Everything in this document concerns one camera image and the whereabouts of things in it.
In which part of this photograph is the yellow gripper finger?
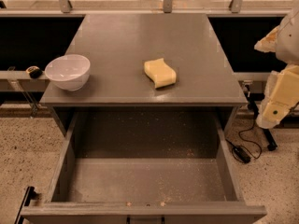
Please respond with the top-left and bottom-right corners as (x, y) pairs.
(258, 64), (299, 129)
(254, 27), (278, 53)

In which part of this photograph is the black yellow tape measure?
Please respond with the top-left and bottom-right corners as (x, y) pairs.
(26, 66), (43, 79)

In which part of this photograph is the metal railing frame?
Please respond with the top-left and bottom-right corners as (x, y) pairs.
(0, 0), (299, 17)

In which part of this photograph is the white bowl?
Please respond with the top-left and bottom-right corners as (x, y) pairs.
(45, 54), (91, 91)

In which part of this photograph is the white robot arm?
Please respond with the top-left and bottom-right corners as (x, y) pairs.
(254, 7), (299, 129)

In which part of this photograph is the black stand leg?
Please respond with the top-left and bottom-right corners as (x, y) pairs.
(243, 83), (278, 151)

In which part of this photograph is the yellow sponge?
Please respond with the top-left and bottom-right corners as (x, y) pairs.
(144, 58), (177, 89)

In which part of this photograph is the black power adapter with cable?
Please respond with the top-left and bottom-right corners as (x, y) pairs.
(226, 119), (263, 165)

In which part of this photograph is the grey cabinet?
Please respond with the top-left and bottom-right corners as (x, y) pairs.
(39, 13), (249, 137)

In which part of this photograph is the open grey top drawer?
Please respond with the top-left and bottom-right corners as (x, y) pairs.
(21, 110), (266, 224)

